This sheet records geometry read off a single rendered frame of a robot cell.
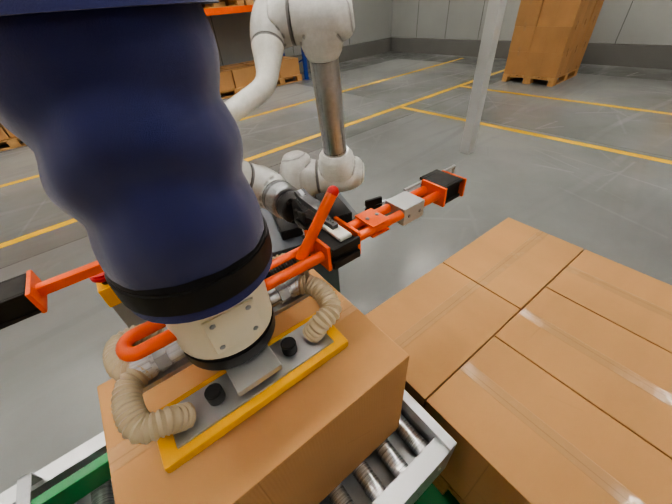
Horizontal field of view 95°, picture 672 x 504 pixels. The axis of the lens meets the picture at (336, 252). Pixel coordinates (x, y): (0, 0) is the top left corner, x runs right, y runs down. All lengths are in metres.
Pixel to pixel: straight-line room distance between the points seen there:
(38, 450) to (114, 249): 1.93
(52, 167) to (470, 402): 1.16
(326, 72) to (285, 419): 1.04
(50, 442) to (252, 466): 1.67
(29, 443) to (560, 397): 2.35
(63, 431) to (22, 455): 0.17
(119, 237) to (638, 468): 1.33
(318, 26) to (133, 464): 1.17
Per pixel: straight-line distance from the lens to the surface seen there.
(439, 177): 0.85
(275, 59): 1.10
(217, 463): 0.72
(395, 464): 1.09
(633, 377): 1.50
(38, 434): 2.35
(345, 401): 0.71
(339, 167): 1.38
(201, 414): 0.60
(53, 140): 0.36
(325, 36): 1.15
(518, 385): 1.30
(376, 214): 0.70
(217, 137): 0.37
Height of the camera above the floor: 1.59
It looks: 39 degrees down
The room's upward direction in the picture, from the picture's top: 5 degrees counter-clockwise
